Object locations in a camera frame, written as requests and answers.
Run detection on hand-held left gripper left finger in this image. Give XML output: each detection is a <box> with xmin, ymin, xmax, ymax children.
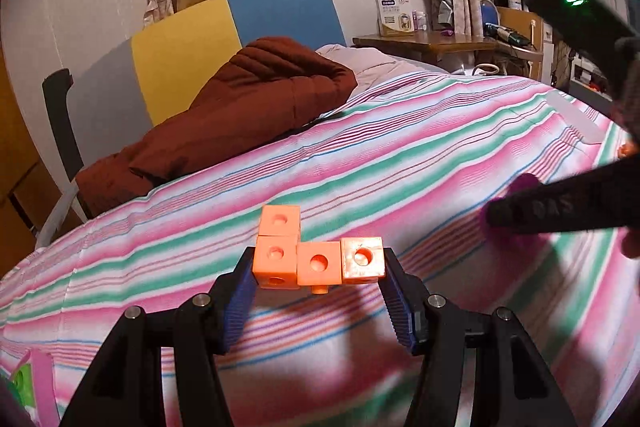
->
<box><xmin>59</xmin><ymin>247</ymin><xmax>258</xmax><ymax>427</ymax></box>

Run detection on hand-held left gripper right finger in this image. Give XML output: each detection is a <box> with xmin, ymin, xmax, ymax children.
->
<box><xmin>377</xmin><ymin>249</ymin><xmax>578</xmax><ymax>427</ymax></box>

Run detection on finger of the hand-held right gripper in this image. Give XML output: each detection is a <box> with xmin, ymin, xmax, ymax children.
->
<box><xmin>486</xmin><ymin>159</ymin><xmax>640</xmax><ymax>235</ymax></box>

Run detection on brown purple toy hairbrush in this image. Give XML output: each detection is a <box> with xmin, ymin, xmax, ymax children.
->
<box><xmin>477</xmin><ymin>173</ymin><xmax>551</xmax><ymax>253</ymax></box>

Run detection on orange cube blocks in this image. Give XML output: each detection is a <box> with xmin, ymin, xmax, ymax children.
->
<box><xmin>251</xmin><ymin>205</ymin><xmax>387</xmax><ymax>295</ymax></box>

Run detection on pink cardboard box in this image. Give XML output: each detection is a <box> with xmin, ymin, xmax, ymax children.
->
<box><xmin>0</xmin><ymin>347</ymin><xmax>58</xmax><ymax>427</ymax></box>

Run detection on green white toy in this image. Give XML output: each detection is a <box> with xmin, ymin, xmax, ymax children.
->
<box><xmin>10</xmin><ymin>364</ymin><xmax>33</xmax><ymax>408</ymax></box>

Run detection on person's right hand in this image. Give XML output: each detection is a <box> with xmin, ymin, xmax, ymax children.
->
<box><xmin>621</xmin><ymin>227</ymin><xmax>640</xmax><ymax>260</ymax></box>

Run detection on pink green striped blanket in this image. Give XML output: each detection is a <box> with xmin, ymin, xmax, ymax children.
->
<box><xmin>0</xmin><ymin>69</ymin><xmax>640</xmax><ymax>427</ymax></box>

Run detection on wooden desk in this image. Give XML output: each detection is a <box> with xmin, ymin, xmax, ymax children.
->
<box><xmin>352</xmin><ymin>29</ymin><xmax>543</xmax><ymax>70</ymax></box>

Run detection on white carton box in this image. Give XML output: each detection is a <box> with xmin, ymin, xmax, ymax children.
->
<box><xmin>375</xmin><ymin>0</ymin><xmax>415</xmax><ymax>36</ymax></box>

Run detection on brown quilt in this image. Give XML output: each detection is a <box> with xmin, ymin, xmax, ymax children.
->
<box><xmin>75</xmin><ymin>37</ymin><xmax>358</xmax><ymax>220</ymax></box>

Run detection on beige bed sheet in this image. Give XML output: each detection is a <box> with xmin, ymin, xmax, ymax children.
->
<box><xmin>315</xmin><ymin>43</ymin><xmax>448</xmax><ymax>108</ymax></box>

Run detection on grey yellow blue headboard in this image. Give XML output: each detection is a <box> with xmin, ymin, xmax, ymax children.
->
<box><xmin>67</xmin><ymin>0</ymin><xmax>348</xmax><ymax>168</ymax></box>

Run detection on wooden wardrobe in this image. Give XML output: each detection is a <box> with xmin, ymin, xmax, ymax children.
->
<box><xmin>0</xmin><ymin>47</ymin><xmax>83</xmax><ymax>278</ymax></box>

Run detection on white bed rail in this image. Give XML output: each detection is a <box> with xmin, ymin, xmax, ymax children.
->
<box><xmin>35</xmin><ymin>182</ymin><xmax>81</xmax><ymax>248</ymax></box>

